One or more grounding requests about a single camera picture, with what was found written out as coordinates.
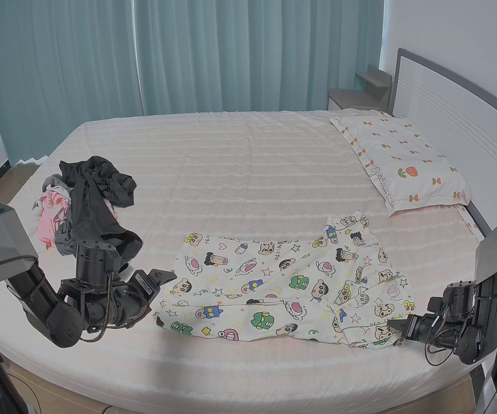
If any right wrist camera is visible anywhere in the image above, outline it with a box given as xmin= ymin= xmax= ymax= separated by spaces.
xmin=426 ymin=296 xmax=447 ymax=318

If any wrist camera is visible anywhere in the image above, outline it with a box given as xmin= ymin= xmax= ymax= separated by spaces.
xmin=60 ymin=278 xmax=94 ymax=307
xmin=426 ymin=296 xmax=447 ymax=318

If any pile of clothes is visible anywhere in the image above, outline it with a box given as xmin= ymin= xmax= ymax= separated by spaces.
xmin=32 ymin=156 xmax=144 ymax=275

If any blue-green curtain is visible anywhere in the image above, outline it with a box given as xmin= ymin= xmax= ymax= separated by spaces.
xmin=133 ymin=0 xmax=388 ymax=117
xmin=0 ymin=0 xmax=139 ymax=165

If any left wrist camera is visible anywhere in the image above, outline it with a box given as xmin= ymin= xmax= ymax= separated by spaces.
xmin=60 ymin=278 xmax=94 ymax=307

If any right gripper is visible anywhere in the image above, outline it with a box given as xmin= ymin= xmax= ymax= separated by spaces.
xmin=403 ymin=313 xmax=442 ymax=345

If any white printed pyjama top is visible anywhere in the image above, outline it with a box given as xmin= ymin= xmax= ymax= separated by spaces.
xmin=154 ymin=209 xmax=416 ymax=349

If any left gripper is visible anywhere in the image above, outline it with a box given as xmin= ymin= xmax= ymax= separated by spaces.
xmin=119 ymin=268 xmax=178 ymax=316

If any bed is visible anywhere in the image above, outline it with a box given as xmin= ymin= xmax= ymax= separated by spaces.
xmin=0 ymin=48 xmax=497 ymax=409

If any grey white bedside table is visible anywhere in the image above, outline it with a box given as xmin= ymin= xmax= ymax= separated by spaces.
xmin=328 ymin=64 xmax=393 ymax=112

